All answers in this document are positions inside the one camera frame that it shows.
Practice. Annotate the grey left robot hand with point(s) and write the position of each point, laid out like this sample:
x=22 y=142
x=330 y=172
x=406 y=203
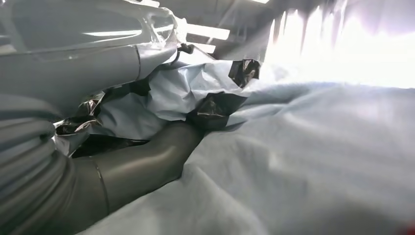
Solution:
x=81 y=61

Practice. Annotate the grey poly mailer package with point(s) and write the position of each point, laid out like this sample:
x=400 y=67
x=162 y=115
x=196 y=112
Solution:
x=275 y=155

